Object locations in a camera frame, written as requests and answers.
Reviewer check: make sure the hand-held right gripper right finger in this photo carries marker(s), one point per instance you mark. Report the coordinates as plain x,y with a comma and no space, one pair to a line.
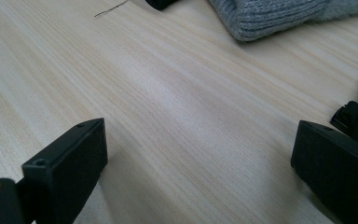
338,168

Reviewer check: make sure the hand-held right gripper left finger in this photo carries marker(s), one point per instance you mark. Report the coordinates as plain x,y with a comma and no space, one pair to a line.
68,161

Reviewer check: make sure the grey knit mitten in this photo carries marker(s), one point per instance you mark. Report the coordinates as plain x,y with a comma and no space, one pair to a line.
270,18

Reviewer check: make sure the dark loose thread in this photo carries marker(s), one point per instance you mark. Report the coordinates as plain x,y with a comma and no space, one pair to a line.
110,11

